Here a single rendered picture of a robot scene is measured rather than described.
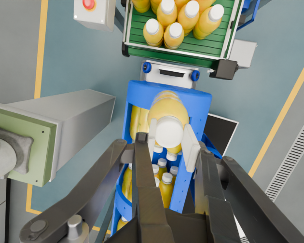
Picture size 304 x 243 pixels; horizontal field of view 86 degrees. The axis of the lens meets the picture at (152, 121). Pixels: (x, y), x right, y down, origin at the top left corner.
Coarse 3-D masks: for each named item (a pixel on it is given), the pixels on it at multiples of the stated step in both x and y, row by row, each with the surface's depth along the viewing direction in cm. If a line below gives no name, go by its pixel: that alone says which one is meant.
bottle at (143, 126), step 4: (140, 108) 55; (140, 112) 55; (144, 112) 53; (148, 112) 53; (140, 116) 55; (144, 116) 54; (140, 120) 55; (144, 120) 54; (140, 124) 55; (144, 124) 54; (140, 128) 55; (144, 128) 55; (148, 128) 54; (148, 132) 55
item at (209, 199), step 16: (208, 160) 14; (208, 176) 11; (208, 192) 10; (208, 208) 8; (224, 208) 8; (208, 224) 7; (224, 224) 7; (208, 240) 7; (224, 240) 6; (240, 240) 7
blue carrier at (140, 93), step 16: (128, 96) 51; (144, 96) 45; (192, 96) 43; (208, 96) 47; (128, 112) 60; (192, 112) 45; (128, 128) 65; (192, 128) 47; (176, 160) 74; (176, 192) 53; (128, 208) 56; (176, 208) 56; (112, 224) 69
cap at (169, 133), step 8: (168, 120) 21; (160, 128) 21; (168, 128) 21; (176, 128) 21; (160, 136) 22; (168, 136) 22; (176, 136) 21; (160, 144) 22; (168, 144) 22; (176, 144) 22
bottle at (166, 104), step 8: (160, 96) 32; (168, 96) 30; (176, 96) 32; (152, 104) 30; (160, 104) 26; (168, 104) 25; (176, 104) 26; (152, 112) 26; (160, 112) 24; (168, 112) 24; (176, 112) 24; (184, 112) 25; (160, 120) 23; (176, 120) 23; (184, 120) 24
